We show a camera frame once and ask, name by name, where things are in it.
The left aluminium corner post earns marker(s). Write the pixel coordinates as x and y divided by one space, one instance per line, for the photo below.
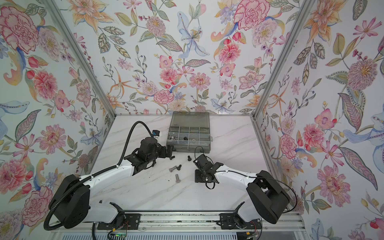
58 18

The grey plastic organizer box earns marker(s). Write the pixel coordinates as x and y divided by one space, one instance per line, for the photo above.
190 132

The right aluminium corner post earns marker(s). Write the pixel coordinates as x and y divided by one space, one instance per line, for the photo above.
281 60

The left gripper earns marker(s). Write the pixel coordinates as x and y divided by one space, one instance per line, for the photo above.
164 154

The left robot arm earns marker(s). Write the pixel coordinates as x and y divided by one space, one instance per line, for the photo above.
71 204

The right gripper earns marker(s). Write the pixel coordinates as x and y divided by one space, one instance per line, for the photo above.
196 175

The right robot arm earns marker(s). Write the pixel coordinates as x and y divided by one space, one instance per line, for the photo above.
267 199

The aluminium mounting rail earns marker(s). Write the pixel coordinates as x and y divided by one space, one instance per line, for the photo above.
204 221

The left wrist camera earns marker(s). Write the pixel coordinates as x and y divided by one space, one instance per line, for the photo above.
156 134

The aluminium corner post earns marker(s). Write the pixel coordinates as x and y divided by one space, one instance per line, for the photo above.
58 18
281 60

